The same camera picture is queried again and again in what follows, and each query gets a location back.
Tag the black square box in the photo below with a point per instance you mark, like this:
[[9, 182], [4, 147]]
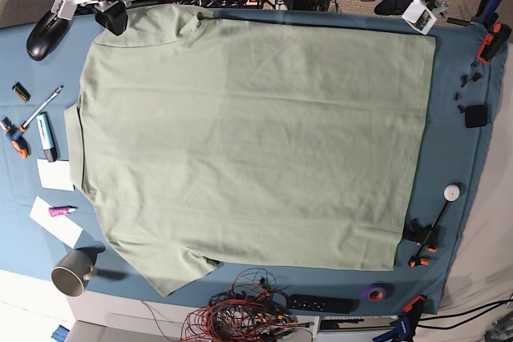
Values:
[[476, 116]]

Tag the black computer mouse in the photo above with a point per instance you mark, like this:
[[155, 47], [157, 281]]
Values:
[[47, 33]]

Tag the white round puck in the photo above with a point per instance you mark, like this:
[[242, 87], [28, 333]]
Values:
[[451, 192]]

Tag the purple tape roll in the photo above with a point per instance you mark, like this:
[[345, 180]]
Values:
[[376, 292]]

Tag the light blue highlighter marker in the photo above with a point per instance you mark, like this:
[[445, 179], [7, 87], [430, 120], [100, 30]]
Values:
[[47, 139]]

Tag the small black lighter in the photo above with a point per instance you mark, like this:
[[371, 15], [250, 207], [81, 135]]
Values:
[[21, 92]]

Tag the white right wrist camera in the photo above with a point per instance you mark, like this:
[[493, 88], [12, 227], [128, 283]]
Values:
[[64, 9]]

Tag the blue orange bar clamp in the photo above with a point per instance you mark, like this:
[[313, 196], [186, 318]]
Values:
[[405, 325]]

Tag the white paper square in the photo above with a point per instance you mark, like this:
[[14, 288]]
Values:
[[55, 175]]

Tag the green T-shirt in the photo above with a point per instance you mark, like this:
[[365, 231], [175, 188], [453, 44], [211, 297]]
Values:
[[203, 141]]

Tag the black remote control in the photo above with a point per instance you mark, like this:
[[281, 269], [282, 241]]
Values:
[[322, 304]]

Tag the orange black corner clamp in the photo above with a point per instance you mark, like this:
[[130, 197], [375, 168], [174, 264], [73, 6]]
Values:
[[497, 32]]

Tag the orange blue screwdriver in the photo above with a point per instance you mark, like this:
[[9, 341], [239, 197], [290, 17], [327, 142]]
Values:
[[15, 134]]

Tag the grey ceramic mug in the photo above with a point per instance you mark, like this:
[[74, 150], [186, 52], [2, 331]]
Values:
[[72, 273]]

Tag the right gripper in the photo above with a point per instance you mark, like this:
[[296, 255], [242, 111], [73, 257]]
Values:
[[111, 14]]

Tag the blue table cloth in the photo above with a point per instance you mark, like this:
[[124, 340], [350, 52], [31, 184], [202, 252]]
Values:
[[475, 234]]

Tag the pink glue tube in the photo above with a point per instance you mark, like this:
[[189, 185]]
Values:
[[58, 211]]

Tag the white paper strip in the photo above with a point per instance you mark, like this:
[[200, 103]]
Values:
[[60, 226]]

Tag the black orange bar clamp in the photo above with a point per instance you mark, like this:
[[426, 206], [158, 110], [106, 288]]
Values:
[[425, 237]]

